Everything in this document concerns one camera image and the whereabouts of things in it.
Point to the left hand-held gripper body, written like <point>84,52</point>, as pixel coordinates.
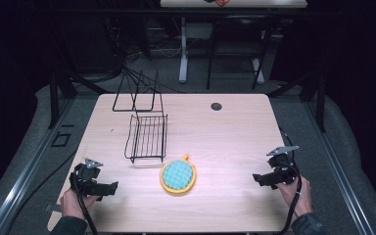
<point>85,178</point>

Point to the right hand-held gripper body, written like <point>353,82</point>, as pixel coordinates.
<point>282,164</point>

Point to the yellow and teal sponge brush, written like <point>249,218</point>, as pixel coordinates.
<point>178,176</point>

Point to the person's left hand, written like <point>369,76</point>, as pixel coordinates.
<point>71,204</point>

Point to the person's right hand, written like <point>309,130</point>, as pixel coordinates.
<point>295,197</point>

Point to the black chair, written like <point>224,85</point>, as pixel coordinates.
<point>238,49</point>

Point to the white desk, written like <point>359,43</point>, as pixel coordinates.
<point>233,32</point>

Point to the black metal frame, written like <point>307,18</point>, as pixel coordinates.
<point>182,65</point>

